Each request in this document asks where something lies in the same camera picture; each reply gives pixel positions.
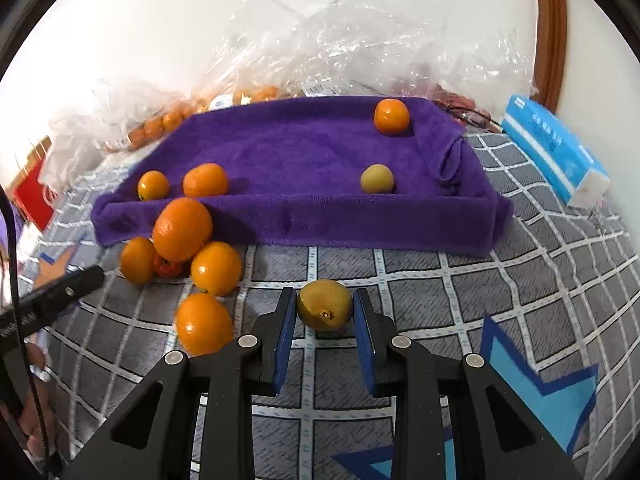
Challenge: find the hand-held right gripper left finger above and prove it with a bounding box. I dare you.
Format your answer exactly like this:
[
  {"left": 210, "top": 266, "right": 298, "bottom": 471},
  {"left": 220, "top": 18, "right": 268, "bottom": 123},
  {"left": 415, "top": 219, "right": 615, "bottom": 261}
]
[{"left": 62, "top": 286, "right": 299, "bottom": 480}]

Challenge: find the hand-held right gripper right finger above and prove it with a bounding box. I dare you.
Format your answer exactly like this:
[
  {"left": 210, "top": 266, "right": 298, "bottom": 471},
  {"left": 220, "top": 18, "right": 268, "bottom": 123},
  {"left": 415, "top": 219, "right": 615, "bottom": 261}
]
[{"left": 352, "top": 287, "right": 583, "bottom": 480}]

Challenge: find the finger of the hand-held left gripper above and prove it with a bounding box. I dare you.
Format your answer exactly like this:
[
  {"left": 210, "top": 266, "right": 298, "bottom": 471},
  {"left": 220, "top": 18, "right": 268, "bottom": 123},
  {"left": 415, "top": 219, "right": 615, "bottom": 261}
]
[{"left": 32, "top": 266, "right": 106, "bottom": 323}]

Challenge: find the yellow round fruit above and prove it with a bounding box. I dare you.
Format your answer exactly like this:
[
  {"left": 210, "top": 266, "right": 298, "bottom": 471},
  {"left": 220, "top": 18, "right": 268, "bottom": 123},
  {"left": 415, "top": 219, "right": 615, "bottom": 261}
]
[
  {"left": 360, "top": 163, "right": 395, "bottom": 194},
  {"left": 297, "top": 279, "right": 354, "bottom": 332}
]

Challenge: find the small red fruit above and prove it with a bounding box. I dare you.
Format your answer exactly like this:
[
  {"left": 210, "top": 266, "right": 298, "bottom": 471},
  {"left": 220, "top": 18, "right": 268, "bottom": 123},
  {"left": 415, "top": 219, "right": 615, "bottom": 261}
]
[{"left": 152, "top": 255, "right": 185, "bottom": 279}]

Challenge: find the large orange mandarin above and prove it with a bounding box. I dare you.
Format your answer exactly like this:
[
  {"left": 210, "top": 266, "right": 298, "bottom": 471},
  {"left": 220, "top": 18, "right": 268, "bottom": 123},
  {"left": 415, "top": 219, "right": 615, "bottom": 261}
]
[{"left": 152, "top": 197, "right": 214, "bottom": 263}]

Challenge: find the purple towel covered tray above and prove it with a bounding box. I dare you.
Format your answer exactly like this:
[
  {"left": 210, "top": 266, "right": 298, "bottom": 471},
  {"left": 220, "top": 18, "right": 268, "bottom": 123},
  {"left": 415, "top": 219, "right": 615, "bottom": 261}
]
[{"left": 91, "top": 96, "right": 515, "bottom": 257}]

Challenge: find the pile of red fruits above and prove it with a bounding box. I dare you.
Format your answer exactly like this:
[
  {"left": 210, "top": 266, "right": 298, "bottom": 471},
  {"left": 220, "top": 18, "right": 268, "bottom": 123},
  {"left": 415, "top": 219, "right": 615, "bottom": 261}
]
[{"left": 431, "top": 82, "right": 495, "bottom": 129}]

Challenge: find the person's left hand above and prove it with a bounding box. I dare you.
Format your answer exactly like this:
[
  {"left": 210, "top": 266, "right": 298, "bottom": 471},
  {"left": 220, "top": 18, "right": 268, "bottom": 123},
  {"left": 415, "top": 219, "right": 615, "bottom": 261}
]
[{"left": 0, "top": 342, "right": 51, "bottom": 461}]

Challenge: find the grey plaid star bedsheet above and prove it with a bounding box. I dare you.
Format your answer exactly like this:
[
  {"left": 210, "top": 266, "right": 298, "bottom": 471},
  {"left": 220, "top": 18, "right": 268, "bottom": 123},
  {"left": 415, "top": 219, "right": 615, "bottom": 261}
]
[{"left": 15, "top": 130, "right": 640, "bottom": 480}]

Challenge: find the red paper bag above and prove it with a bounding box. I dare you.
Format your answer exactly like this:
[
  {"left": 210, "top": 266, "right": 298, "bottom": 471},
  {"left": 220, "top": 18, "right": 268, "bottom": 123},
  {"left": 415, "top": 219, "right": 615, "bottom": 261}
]
[{"left": 14, "top": 165, "right": 56, "bottom": 234}]

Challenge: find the brown paper bag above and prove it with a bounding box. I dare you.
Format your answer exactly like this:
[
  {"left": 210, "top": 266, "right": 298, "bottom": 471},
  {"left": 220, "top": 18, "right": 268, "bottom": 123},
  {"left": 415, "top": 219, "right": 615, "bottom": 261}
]
[{"left": 20, "top": 135, "right": 54, "bottom": 181}]

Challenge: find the white plastic bag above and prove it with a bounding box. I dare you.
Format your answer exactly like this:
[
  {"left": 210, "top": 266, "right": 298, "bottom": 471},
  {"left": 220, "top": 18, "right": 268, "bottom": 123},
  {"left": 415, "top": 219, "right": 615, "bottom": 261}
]
[{"left": 37, "top": 77, "right": 166, "bottom": 187}]

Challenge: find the bag of small oranges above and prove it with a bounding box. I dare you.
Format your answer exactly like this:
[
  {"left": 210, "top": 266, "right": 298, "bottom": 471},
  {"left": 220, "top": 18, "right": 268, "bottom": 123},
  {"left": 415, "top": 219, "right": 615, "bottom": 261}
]
[{"left": 97, "top": 77, "right": 282, "bottom": 154}]

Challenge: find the blue tissue pack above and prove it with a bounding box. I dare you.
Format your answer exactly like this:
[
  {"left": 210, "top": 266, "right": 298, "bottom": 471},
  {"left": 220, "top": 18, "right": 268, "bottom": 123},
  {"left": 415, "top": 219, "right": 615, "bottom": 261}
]
[{"left": 501, "top": 94, "right": 611, "bottom": 209}]

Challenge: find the crumpled clear plastic bag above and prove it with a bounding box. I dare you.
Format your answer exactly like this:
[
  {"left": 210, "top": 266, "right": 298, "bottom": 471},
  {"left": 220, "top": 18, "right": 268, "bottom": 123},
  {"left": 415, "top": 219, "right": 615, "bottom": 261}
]
[
  {"left": 200, "top": 0, "right": 406, "bottom": 100},
  {"left": 400, "top": 22, "right": 533, "bottom": 117}
]

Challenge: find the brown wooden door frame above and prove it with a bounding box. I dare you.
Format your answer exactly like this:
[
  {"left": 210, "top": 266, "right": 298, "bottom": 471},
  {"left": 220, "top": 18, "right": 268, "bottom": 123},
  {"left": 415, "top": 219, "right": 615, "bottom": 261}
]
[{"left": 530, "top": 0, "right": 569, "bottom": 111}]

